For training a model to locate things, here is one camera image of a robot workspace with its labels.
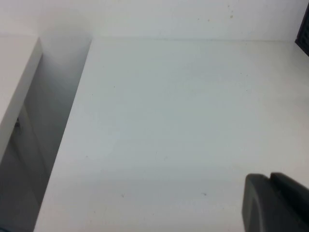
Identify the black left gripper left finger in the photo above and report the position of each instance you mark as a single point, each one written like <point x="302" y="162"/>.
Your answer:
<point x="256" y="205"/>

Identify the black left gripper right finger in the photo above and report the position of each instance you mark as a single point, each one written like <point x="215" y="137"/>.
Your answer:
<point x="292" y="200"/>

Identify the black mesh book stand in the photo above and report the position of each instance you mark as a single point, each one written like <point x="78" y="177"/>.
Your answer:
<point x="303" y="29"/>

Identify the white side table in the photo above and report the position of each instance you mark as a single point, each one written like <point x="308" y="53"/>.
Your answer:
<point x="17" y="79"/>

